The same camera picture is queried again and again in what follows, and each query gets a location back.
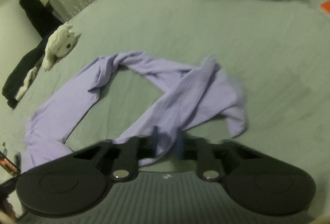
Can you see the cream white garment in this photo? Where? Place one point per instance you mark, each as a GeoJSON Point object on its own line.
{"type": "Point", "coordinates": [25, 83]}

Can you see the black crumpled garment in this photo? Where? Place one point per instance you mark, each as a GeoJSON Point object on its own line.
{"type": "Point", "coordinates": [20, 69]}

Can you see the lilac purple pants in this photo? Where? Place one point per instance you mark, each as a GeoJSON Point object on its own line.
{"type": "Point", "coordinates": [206, 100]}

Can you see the smartphone with lit screen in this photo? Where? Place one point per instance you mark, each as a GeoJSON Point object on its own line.
{"type": "Point", "coordinates": [9, 164]}

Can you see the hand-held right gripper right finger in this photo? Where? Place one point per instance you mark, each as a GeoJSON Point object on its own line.
{"type": "Point", "coordinates": [179, 148]}

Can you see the black hanging garment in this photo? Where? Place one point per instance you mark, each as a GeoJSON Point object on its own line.
{"type": "Point", "coordinates": [40, 15]}

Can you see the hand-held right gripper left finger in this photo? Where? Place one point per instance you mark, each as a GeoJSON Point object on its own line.
{"type": "Point", "coordinates": [129, 157]}

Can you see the white plush dog toy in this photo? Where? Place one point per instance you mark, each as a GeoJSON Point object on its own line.
{"type": "Point", "coordinates": [60, 42]}

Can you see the orange flat box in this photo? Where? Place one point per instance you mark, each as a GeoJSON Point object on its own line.
{"type": "Point", "coordinates": [326, 7]}

